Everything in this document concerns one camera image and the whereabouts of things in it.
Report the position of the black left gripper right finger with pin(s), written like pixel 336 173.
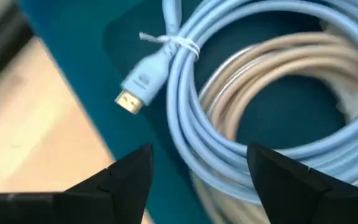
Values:
pixel 284 193

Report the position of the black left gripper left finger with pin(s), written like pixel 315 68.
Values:
pixel 120 193

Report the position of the blue plastic bin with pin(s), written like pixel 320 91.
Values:
pixel 89 46

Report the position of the white twist tie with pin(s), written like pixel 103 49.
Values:
pixel 179 40

